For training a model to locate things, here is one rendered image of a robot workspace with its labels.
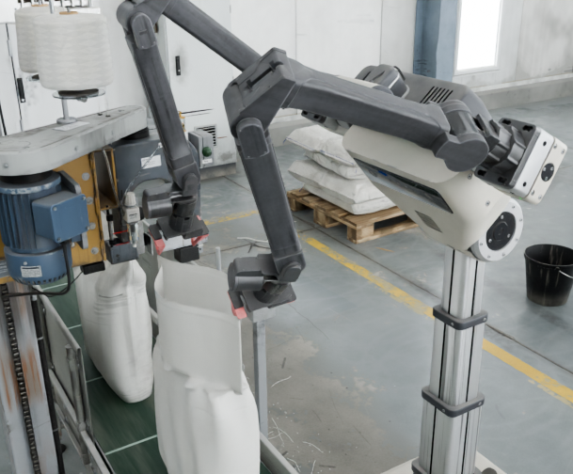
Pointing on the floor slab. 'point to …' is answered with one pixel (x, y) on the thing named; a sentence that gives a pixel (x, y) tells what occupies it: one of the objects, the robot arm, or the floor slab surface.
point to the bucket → (550, 273)
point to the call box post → (261, 374)
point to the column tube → (8, 397)
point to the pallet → (359, 229)
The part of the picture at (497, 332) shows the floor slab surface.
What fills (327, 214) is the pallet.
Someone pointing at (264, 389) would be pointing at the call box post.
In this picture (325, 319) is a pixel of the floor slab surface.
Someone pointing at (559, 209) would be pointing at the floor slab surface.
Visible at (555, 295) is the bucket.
